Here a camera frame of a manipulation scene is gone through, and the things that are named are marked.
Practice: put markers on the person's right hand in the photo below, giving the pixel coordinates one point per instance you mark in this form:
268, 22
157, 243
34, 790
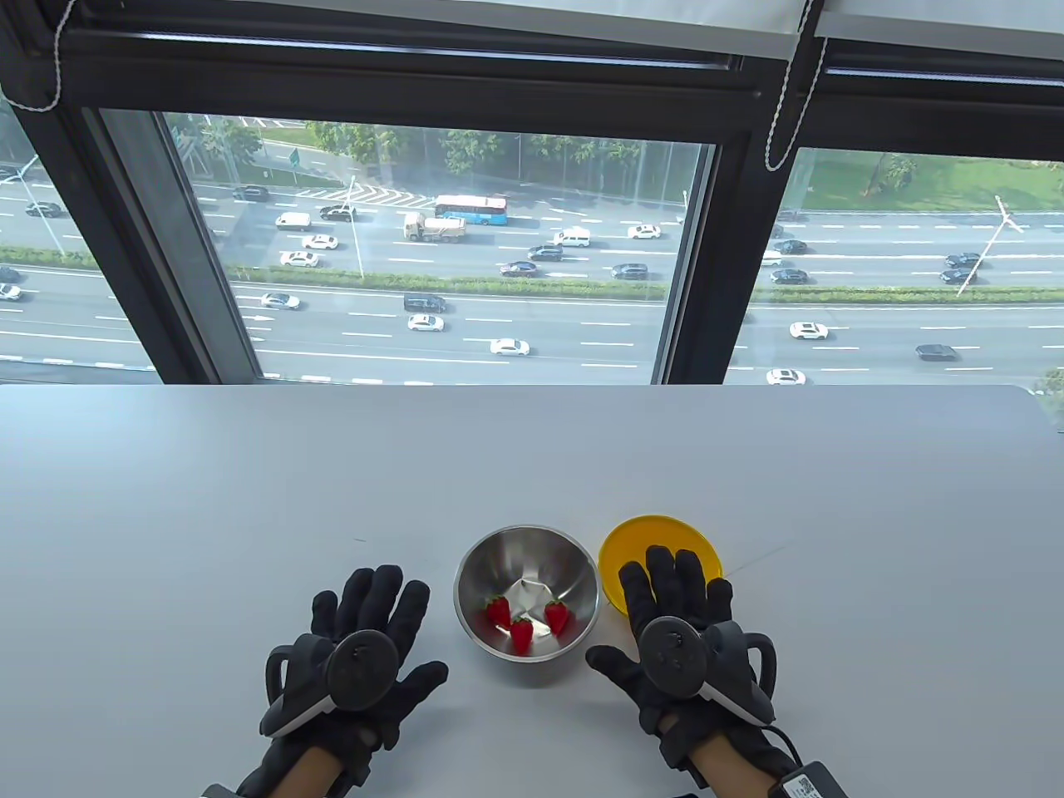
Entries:
665, 582

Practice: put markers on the person's left hand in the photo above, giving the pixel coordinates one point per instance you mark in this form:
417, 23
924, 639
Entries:
382, 594

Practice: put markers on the yellow plastic bowl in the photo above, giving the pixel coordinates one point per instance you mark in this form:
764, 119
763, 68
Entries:
619, 549

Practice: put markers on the red strawberry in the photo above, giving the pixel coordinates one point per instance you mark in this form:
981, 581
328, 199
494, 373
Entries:
522, 636
498, 613
558, 617

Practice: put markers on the stainless steel mixing bowl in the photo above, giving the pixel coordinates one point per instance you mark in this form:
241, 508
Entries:
515, 557

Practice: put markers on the person's right forearm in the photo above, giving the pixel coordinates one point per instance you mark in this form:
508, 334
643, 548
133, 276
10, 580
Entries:
719, 763

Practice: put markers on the person's left forearm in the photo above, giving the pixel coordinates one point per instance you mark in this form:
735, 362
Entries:
312, 773

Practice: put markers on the black round hand tracker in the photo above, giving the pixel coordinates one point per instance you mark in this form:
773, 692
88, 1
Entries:
672, 648
359, 669

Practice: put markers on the wide white roller blind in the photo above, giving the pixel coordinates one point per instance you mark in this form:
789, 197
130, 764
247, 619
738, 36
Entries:
582, 17

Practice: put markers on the narrow white roller blind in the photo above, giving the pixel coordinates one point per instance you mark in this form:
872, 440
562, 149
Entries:
956, 41

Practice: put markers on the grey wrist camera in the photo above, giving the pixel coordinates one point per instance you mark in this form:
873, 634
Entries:
218, 791
810, 784

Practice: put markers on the black window frame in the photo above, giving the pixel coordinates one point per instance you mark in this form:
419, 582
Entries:
416, 83

